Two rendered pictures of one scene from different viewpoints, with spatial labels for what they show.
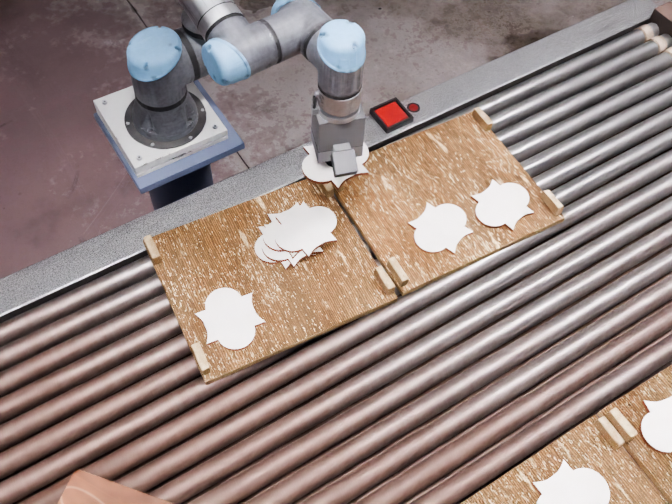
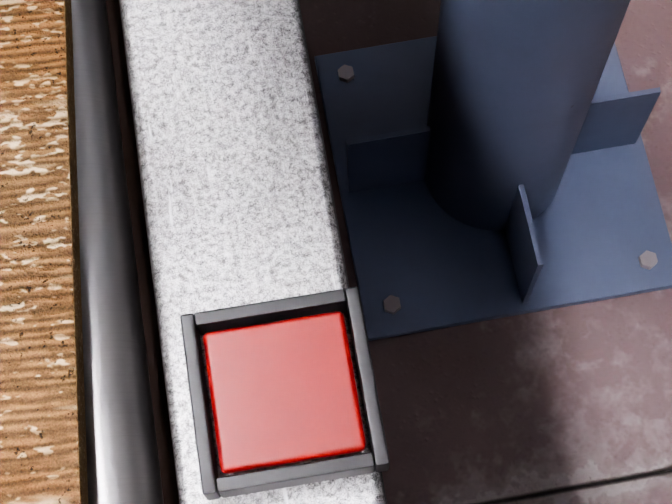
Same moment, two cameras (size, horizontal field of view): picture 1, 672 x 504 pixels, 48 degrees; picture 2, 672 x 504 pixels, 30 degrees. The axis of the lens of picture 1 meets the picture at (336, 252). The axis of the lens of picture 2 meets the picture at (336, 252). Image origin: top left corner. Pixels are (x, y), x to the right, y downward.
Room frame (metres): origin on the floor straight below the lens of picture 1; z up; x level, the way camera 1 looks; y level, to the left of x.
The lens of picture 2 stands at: (1.32, -0.20, 1.43)
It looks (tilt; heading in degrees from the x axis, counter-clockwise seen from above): 70 degrees down; 119
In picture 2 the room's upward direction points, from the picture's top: 3 degrees counter-clockwise
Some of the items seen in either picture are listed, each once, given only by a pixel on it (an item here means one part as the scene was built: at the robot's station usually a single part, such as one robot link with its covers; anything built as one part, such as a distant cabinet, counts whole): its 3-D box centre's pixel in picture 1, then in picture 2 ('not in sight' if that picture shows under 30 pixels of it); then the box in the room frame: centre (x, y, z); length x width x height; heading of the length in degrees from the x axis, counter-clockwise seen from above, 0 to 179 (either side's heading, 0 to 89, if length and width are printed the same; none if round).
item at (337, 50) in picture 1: (339, 58); not in sight; (0.92, 0.01, 1.38); 0.09 x 0.08 x 0.11; 39
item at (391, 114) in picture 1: (391, 115); (283, 392); (1.23, -0.11, 0.92); 0.06 x 0.06 x 0.01; 35
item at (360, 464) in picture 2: (391, 115); (283, 392); (1.23, -0.11, 0.92); 0.08 x 0.08 x 0.02; 35
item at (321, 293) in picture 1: (268, 270); not in sight; (0.78, 0.14, 0.93); 0.41 x 0.35 x 0.02; 120
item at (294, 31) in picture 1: (297, 29); not in sight; (0.98, 0.09, 1.38); 0.11 x 0.11 x 0.08; 39
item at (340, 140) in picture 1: (338, 135); not in sight; (0.89, 0.01, 1.23); 0.12 x 0.09 x 0.16; 16
